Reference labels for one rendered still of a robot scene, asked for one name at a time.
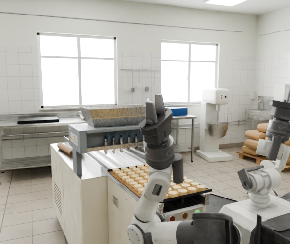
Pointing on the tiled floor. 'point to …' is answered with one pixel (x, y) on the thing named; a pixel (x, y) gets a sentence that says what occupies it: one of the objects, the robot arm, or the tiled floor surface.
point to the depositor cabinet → (82, 197)
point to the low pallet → (268, 160)
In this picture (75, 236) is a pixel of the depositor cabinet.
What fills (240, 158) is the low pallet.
